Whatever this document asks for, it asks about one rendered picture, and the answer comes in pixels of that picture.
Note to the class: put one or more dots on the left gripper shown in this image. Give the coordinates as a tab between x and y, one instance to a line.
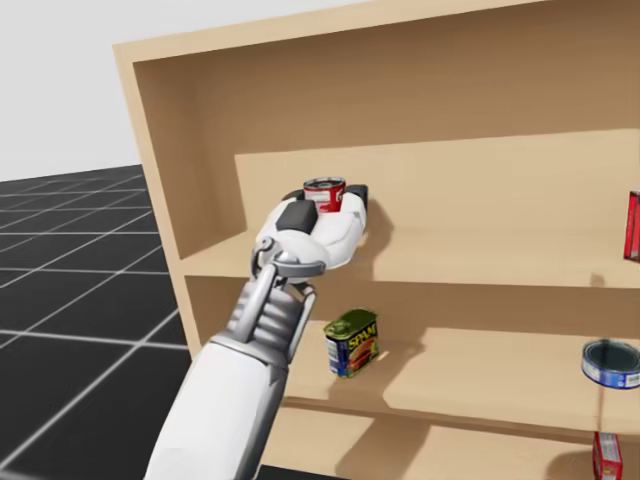
330	240

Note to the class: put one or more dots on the red and white can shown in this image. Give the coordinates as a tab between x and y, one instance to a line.
325	196

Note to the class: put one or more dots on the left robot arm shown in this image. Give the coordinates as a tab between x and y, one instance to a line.
220	395

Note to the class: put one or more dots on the green and blue rectangular can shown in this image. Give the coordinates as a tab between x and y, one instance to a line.
352	345

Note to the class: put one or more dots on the blue flat can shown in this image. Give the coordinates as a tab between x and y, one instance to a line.
612	365

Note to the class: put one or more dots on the pale wooden shelf unit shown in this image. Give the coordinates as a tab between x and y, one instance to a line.
480	90

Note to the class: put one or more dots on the red and white carton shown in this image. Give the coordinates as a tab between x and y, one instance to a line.
607	457

